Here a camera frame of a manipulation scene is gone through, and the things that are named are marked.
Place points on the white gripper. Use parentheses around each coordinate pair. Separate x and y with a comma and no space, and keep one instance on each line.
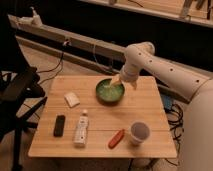
(128,73)

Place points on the white sponge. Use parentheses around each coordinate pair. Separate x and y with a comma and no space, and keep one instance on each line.
(72,99)

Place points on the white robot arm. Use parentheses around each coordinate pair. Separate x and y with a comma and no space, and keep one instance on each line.
(196,153)

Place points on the green ceramic bowl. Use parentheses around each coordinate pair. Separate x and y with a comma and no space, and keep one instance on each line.
(108,93)

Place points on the blue power adapter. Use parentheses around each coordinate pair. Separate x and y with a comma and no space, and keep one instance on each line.
(167,102)

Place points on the white paper cup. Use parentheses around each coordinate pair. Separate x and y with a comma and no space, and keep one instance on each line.
(139,132)

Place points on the orange marker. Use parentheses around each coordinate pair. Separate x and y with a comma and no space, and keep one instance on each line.
(116,139)

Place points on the black rectangular block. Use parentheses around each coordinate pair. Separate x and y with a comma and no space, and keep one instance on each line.
(59,126)

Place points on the black office chair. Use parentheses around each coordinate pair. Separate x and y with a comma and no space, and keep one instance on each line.
(18,81)

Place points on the white spray bottle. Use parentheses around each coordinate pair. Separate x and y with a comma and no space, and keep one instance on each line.
(35,19)

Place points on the grey metal rail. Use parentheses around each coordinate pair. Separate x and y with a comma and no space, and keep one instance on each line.
(100,46)

